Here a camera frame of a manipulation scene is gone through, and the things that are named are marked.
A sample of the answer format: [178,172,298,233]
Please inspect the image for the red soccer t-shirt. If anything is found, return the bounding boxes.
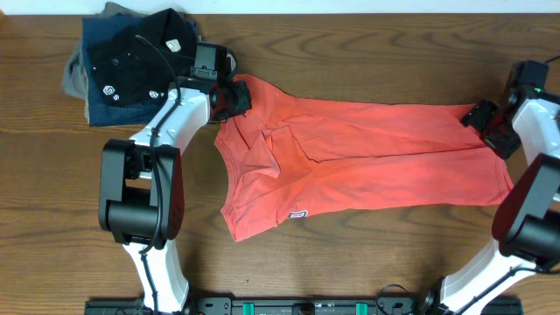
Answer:
[215,75,513,242]

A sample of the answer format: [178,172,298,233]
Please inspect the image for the navy blue folded garment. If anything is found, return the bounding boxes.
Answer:
[82,13,199,127]

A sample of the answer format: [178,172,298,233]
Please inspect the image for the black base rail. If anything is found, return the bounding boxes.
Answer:
[84,297,524,315]

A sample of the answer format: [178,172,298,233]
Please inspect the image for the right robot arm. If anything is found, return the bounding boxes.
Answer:
[415,85,559,315]

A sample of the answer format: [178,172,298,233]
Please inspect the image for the grey folded garment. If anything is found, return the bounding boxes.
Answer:
[61,2,145,100]

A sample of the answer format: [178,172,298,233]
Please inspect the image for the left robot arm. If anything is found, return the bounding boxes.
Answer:
[87,79,251,314]

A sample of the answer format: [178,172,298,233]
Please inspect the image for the black right base cable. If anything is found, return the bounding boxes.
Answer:
[374,283,421,315]

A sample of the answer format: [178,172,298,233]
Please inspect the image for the black folded shirt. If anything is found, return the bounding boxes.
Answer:
[87,9,198,108]

